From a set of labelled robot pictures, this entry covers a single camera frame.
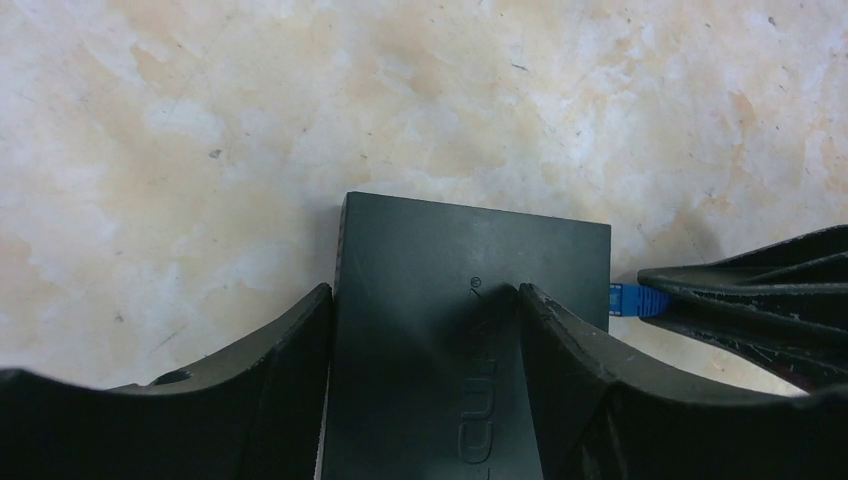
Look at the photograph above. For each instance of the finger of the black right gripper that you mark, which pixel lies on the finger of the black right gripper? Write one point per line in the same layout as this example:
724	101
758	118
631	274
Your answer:
808	360
807	269

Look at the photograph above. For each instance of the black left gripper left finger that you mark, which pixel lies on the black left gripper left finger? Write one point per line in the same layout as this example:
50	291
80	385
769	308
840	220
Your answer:
252	410

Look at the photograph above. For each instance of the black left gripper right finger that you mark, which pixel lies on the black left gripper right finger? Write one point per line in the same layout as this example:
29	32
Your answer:
602	409

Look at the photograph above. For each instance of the black network switch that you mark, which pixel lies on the black network switch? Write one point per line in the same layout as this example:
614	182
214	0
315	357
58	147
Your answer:
427	379

